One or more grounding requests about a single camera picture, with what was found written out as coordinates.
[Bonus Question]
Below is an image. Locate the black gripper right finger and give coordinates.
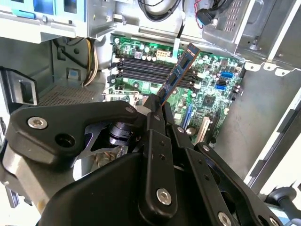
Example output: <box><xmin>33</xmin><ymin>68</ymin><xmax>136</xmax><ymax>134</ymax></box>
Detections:
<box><xmin>164</xmin><ymin>103</ymin><xmax>285</xmax><ymax>226</ymax></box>

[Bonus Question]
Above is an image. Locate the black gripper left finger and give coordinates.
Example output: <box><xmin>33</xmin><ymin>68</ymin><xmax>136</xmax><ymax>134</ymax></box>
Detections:
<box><xmin>0</xmin><ymin>94</ymin><xmax>178</xmax><ymax>219</ymax></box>

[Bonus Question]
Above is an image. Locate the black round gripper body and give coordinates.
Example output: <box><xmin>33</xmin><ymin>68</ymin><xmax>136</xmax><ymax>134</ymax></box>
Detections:
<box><xmin>39</xmin><ymin>150</ymin><xmax>212</xmax><ymax>226</ymax></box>

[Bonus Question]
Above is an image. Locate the RAM stick with black chips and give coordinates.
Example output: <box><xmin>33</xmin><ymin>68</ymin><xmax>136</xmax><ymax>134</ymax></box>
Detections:
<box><xmin>157</xmin><ymin>43</ymin><xmax>201</xmax><ymax>105</ymax></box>

